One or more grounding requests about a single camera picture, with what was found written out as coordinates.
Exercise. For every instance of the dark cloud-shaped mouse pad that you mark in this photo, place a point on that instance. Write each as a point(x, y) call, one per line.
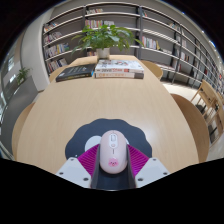
point(83, 136)

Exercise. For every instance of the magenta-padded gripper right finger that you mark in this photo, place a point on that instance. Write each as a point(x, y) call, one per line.
point(154, 170)

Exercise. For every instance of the grey shelf unit with books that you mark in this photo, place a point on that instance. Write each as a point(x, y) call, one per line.
point(156, 25)

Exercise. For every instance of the white red-spined book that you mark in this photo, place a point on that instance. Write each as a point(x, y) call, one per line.
point(116, 75)

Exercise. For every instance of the green plant in white pot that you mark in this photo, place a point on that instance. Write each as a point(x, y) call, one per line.
point(105, 36)

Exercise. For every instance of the black book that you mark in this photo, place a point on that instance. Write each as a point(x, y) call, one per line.
point(75, 71)

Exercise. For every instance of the pink computer mouse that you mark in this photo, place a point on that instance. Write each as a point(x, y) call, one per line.
point(113, 151)

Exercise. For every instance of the group of ceiling lights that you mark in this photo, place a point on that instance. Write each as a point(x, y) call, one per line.
point(212, 43)

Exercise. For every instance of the green plant on grey counter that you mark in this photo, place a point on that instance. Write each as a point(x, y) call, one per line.
point(22, 75)

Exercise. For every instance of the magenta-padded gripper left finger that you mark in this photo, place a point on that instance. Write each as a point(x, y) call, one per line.
point(71, 170)

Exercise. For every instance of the white printed book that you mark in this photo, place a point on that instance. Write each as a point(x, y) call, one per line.
point(118, 65)

